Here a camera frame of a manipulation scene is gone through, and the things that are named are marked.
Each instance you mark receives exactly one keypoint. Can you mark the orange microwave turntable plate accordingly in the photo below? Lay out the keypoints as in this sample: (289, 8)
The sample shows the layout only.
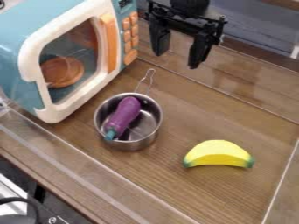
(62, 71)

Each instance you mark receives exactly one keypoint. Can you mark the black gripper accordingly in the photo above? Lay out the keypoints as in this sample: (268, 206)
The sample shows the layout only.
(192, 17)

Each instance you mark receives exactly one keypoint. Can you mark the purple toy eggplant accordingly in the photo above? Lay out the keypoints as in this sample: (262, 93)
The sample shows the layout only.
(128, 111)

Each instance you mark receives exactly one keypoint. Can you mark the silver metal pot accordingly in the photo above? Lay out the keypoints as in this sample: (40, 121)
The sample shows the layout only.
(142, 131)

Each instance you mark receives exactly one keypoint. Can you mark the yellow toy banana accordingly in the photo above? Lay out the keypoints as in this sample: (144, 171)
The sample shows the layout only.
(218, 152)

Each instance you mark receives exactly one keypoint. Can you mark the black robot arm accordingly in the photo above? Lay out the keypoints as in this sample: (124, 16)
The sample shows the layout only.
(192, 18)

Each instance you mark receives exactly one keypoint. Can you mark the blue toy microwave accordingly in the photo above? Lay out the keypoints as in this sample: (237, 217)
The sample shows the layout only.
(94, 30)

